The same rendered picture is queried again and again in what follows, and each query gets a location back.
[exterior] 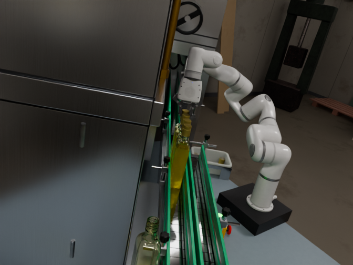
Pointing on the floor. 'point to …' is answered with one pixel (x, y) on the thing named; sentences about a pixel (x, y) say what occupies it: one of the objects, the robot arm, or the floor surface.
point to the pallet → (339, 109)
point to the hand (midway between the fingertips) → (185, 112)
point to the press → (297, 53)
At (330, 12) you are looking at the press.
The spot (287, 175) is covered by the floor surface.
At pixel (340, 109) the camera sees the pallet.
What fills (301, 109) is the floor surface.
